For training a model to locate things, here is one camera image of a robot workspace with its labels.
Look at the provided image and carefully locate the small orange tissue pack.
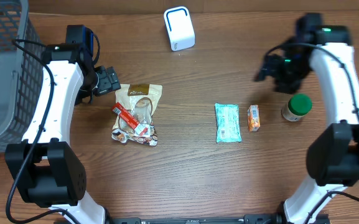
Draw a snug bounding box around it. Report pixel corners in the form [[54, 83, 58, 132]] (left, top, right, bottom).
[[248, 105, 261, 132]]

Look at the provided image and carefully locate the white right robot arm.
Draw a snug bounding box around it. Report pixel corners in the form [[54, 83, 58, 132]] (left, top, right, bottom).
[[245, 13, 359, 223]]

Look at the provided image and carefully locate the beige snack pouch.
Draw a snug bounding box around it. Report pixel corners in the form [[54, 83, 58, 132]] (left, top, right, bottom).
[[111, 84, 162, 146]]

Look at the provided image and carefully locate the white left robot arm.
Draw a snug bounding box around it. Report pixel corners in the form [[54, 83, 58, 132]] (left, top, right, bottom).
[[4, 25, 119, 223]]

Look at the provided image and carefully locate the red candy bar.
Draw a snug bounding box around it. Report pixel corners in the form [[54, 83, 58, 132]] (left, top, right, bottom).
[[113, 103, 149, 136]]

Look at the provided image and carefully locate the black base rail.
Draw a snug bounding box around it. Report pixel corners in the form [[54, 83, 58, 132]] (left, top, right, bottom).
[[113, 216, 331, 224]]

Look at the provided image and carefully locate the green lid jar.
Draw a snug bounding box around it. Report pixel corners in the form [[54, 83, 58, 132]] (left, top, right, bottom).
[[281, 94, 312, 122]]

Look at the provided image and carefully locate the teal wet wipes packet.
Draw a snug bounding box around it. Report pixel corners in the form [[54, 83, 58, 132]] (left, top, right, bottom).
[[215, 103, 242, 143]]

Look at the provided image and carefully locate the white barcode scanner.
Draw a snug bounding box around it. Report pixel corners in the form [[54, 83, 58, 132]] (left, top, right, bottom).
[[164, 6, 195, 52]]

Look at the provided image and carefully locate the dark plastic mesh basket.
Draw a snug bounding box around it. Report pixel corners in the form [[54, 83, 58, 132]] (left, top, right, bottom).
[[0, 0, 44, 152]]

